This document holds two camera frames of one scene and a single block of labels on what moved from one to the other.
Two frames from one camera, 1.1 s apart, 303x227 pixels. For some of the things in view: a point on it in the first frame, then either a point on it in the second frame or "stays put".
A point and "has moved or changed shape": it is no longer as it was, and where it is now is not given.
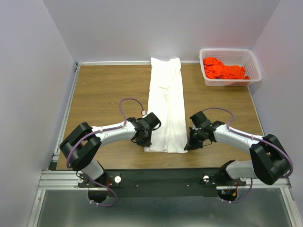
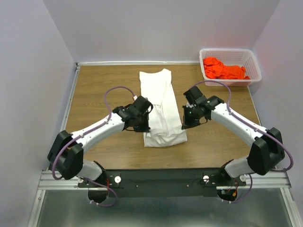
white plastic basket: x=223 y=67 stays put
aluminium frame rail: x=56 y=178 stays put
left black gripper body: x=146 y=141 → x=142 y=125
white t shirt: x=165 y=105 has moved or changed shape
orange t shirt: x=214 y=69 stays put
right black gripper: x=192 y=145 → x=187 y=123
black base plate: x=160 y=182 stays put
